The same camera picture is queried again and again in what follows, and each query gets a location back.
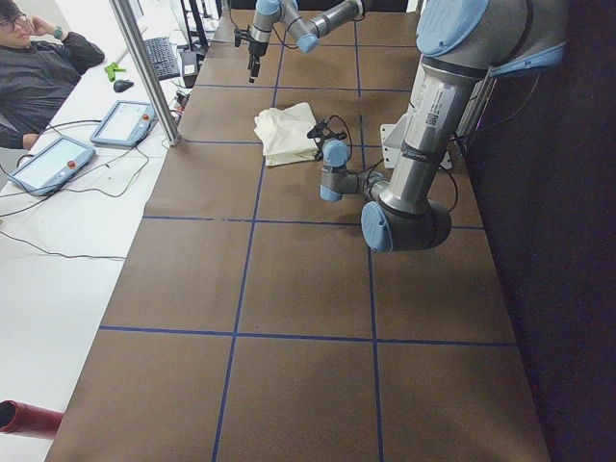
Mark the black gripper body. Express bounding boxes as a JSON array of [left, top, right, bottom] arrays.
[[248, 40, 268, 58]]

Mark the cream long-sleeve cat shirt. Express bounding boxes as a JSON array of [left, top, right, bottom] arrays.
[[254, 102, 318, 167]]

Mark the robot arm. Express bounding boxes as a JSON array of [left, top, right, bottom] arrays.
[[235, 0, 372, 84], [321, 1, 569, 252]]

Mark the black keyboard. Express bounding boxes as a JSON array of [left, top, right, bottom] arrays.
[[143, 38, 180, 80]]

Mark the black computer mouse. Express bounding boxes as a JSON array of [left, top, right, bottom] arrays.
[[113, 79, 134, 93]]

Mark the upper teach pendant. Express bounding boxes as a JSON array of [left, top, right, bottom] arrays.
[[90, 100, 158, 148]]

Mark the teach pendant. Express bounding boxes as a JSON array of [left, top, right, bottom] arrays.
[[8, 136, 95, 196], [90, 100, 158, 148]]

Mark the green hand tool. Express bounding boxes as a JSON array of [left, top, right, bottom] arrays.
[[104, 62, 126, 82]]

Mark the seated person in black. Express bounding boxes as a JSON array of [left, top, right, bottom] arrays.
[[1, 1, 105, 150]]

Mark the lower teach pendant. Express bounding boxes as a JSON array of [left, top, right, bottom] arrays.
[[8, 136, 95, 196]]

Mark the brown paper table cover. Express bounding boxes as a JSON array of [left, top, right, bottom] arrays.
[[48, 12, 548, 461]]

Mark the red cylinder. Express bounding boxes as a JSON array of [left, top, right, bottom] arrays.
[[1, 400, 64, 440]]

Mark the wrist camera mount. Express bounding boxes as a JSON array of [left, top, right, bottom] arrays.
[[307, 118, 347, 144], [234, 28, 251, 47]]

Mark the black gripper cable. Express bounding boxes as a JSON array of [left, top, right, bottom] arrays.
[[326, 114, 458, 213]]

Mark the aluminium frame post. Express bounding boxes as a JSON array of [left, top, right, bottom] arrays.
[[110, 0, 181, 146]]

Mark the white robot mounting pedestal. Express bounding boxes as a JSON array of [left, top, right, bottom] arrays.
[[379, 116, 452, 170]]

